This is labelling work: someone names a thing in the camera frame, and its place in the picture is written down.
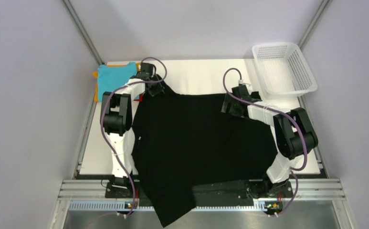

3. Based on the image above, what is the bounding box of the black t-shirt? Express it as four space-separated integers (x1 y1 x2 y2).
132 82 277 227

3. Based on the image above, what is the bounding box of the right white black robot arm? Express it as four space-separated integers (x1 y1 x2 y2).
221 84 318 197

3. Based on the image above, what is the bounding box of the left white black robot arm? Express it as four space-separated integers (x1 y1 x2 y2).
100 61 166 197

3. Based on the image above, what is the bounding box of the folded cyan t-shirt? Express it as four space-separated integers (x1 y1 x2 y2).
96 62 138 102

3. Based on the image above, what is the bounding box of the folded yellow t-shirt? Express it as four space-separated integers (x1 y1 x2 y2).
92 62 142 104

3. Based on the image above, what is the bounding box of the white plastic basket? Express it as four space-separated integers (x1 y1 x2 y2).
252 42 318 99

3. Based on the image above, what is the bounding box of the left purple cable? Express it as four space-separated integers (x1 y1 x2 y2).
100 57 168 219

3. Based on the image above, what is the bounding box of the purple cable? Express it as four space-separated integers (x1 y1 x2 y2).
100 57 168 219
222 68 308 218

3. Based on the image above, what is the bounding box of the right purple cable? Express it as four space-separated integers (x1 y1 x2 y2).
222 68 308 218

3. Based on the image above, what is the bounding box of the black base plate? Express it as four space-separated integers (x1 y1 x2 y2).
101 177 293 209

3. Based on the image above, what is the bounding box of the white slotted cable duct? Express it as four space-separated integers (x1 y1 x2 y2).
68 200 269 212

